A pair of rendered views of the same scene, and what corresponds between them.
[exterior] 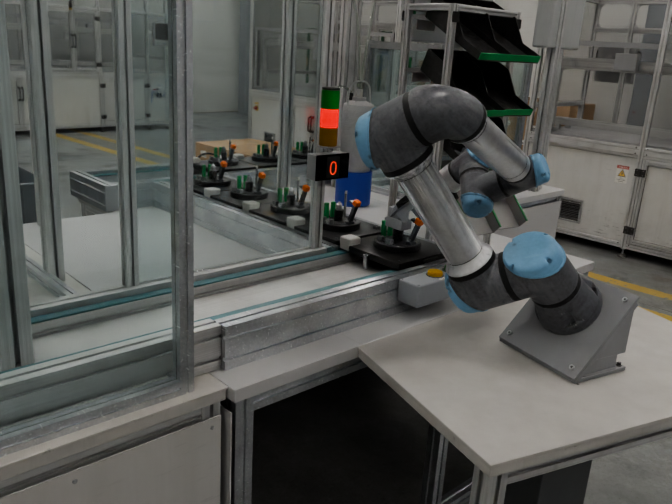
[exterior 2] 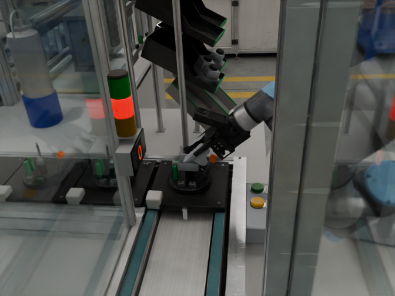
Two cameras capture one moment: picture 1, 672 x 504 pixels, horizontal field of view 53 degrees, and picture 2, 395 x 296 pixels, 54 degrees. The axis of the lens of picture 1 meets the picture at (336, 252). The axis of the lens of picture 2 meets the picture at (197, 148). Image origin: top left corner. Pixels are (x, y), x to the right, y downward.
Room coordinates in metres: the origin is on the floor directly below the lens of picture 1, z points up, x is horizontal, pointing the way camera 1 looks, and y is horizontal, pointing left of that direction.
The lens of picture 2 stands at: (1.07, 0.42, 1.73)
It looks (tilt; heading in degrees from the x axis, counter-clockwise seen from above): 32 degrees down; 322
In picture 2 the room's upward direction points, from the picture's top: 3 degrees counter-clockwise
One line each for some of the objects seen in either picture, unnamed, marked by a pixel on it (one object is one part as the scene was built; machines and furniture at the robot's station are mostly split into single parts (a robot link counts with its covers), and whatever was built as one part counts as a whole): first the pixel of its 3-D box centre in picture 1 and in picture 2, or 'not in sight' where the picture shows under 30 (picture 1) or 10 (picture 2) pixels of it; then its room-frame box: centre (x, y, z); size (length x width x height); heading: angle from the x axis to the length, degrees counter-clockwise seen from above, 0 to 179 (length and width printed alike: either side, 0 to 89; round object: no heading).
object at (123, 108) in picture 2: (329, 118); (121, 105); (1.84, 0.04, 1.33); 0.05 x 0.05 x 0.05
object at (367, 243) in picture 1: (396, 249); (190, 184); (1.89, -0.18, 0.96); 0.24 x 0.24 x 0.02; 44
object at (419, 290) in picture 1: (433, 285); (257, 211); (1.67, -0.27, 0.93); 0.21 x 0.07 x 0.06; 134
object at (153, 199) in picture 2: (350, 242); (154, 199); (1.89, -0.04, 0.97); 0.05 x 0.05 x 0.04; 44
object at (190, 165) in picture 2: (396, 215); (185, 157); (1.89, -0.17, 1.06); 0.08 x 0.04 x 0.07; 44
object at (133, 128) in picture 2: (328, 136); (125, 123); (1.84, 0.04, 1.28); 0.05 x 0.05 x 0.05
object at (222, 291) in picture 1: (313, 282); (168, 266); (1.70, 0.06, 0.91); 0.84 x 0.28 x 0.10; 134
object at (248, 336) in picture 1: (366, 298); (234, 262); (1.59, -0.08, 0.91); 0.89 x 0.06 x 0.11; 134
